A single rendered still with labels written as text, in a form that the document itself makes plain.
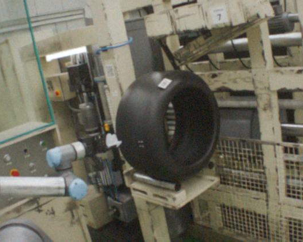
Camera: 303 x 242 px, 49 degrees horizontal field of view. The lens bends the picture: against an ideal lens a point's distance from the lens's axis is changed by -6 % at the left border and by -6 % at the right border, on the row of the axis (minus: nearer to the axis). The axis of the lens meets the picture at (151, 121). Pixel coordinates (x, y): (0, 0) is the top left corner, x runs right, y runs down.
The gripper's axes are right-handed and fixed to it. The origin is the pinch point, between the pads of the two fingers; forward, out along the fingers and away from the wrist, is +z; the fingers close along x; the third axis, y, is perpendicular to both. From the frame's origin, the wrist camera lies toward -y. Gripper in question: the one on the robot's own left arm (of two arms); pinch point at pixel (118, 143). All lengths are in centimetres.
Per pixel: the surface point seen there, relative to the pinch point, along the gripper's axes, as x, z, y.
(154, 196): 7.7, 24.5, -36.4
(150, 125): -10.4, 11.6, 6.6
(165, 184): -1.9, 24.2, -27.7
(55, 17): 914, 462, 224
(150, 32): 22, 49, 53
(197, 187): -6, 45, -36
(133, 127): -1.2, 8.5, 6.2
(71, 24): 919, 523, 199
